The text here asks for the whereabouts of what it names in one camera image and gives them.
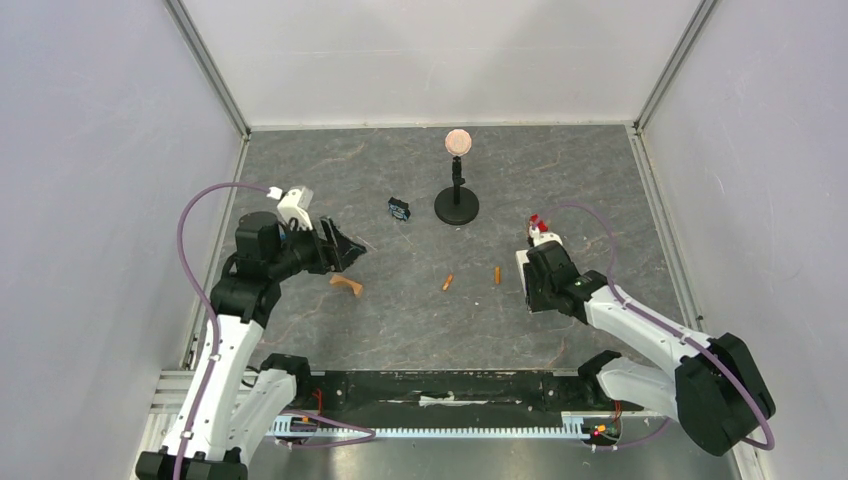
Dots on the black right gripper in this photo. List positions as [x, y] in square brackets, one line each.
[539, 266]

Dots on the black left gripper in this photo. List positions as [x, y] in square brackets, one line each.
[327, 257]

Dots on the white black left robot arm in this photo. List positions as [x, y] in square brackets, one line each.
[216, 434]

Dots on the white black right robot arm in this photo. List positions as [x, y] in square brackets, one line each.
[710, 386]

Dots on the small red toy block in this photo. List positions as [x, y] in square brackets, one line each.
[535, 223]

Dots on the small black blue block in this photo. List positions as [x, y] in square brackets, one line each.
[398, 209]

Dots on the black round stand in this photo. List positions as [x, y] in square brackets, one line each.
[456, 205]

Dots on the pink ball on stand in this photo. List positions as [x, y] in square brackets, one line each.
[458, 142]

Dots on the tan wooden bracket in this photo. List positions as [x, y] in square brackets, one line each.
[356, 288]

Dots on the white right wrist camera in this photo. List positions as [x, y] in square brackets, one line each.
[536, 239]

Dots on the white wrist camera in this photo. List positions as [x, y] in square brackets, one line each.
[293, 208]
[536, 239]

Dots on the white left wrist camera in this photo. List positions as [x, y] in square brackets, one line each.
[293, 208]

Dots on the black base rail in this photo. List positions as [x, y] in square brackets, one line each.
[450, 398]

